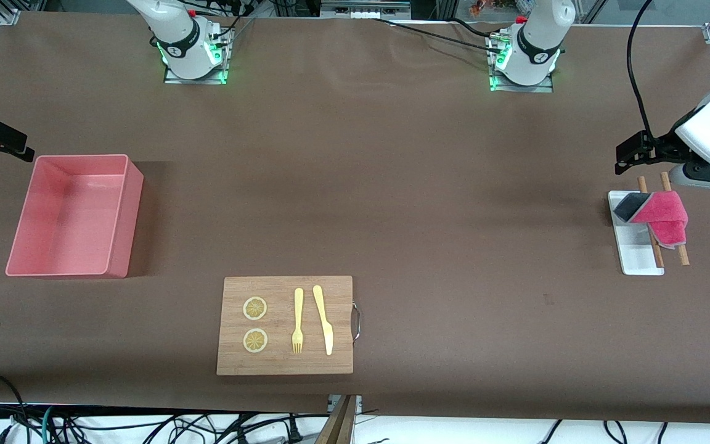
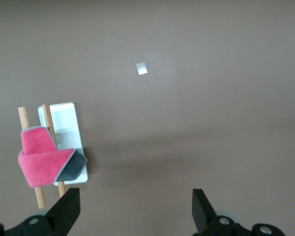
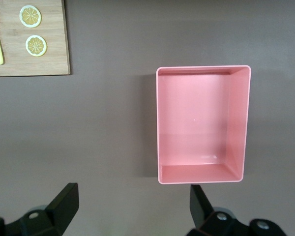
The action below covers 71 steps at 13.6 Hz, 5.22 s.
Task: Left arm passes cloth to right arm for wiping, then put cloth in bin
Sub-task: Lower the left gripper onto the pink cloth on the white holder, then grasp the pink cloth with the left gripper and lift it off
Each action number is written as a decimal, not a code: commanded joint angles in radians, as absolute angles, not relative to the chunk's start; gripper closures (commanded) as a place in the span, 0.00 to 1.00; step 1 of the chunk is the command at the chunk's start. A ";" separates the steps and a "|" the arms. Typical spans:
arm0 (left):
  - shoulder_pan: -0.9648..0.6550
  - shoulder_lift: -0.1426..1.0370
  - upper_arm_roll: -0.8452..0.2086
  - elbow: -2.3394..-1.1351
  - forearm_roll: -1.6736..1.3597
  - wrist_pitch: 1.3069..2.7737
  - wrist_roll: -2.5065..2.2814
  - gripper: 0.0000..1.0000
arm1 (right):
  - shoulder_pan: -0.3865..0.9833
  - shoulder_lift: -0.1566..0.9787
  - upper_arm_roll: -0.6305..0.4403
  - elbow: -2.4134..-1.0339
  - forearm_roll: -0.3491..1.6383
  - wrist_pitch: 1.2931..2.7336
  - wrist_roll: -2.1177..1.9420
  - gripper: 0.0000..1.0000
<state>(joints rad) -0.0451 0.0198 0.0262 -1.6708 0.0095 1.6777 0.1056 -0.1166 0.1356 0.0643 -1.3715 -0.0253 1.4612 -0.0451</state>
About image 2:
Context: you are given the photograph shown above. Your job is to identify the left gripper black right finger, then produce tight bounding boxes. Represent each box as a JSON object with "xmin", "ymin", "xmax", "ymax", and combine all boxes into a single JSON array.
[{"xmin": 192, "ymin": 188, "xmax": 255, "ymax": 236}]

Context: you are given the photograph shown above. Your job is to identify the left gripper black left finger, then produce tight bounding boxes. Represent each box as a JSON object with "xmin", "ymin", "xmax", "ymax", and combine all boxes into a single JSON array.
[{"xmin": 7, "ymin": 187, "xmax": 81, "ymax": 236}]

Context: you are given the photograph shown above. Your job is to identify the pink and grey cloth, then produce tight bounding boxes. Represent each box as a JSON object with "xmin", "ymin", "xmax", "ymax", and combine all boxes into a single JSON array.
[{"xmin": 17, "ymin": 125, "xmax": 89, "ymax": 189}]

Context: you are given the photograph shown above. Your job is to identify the wooden rod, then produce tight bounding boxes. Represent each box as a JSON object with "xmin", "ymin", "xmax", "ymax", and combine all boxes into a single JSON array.
[
  {"xmin": 42, "ymin": 104, "xmax": 67, "ymax": 198},
  {"xmin": 18, "ymin": 106, "xmax": 47, "ymax": 209}
]

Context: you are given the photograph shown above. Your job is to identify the white rectangular tray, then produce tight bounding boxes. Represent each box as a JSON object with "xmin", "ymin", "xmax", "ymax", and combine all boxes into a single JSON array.
[{"xmin": 37, "ymin": 102, "xmax": 89, "ymax": 186}]

